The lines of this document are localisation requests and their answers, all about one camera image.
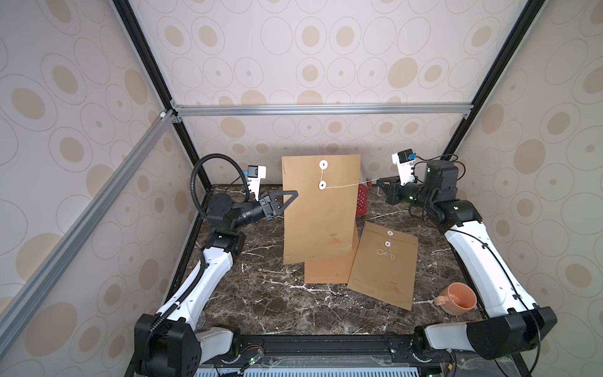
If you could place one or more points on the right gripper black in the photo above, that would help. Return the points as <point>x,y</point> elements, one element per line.
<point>395,189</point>

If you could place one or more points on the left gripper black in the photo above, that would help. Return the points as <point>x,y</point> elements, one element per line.
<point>278,211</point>

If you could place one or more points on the brown file envelope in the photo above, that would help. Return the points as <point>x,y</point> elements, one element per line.
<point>320,222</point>
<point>385,266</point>
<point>335,270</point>

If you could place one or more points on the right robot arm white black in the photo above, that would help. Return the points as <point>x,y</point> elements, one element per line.
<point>515,322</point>

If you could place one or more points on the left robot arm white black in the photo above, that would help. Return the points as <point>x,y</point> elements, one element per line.
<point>165,343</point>

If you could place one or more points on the red toaster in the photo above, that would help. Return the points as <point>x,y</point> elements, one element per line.
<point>362,198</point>

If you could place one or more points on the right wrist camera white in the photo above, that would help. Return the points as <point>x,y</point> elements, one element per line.
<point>405,162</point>

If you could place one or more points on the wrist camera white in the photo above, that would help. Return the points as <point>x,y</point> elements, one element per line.
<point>405,162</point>
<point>254,176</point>

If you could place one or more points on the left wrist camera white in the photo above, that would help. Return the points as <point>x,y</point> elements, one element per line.
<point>254,176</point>

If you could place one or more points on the horizontal aluminium rail back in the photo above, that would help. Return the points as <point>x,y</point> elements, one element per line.
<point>331,110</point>

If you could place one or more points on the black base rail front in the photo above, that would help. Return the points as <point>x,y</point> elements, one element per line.
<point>364,355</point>

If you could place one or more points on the diagonal aluminium rail left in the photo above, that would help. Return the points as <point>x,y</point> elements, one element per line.
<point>42,282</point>

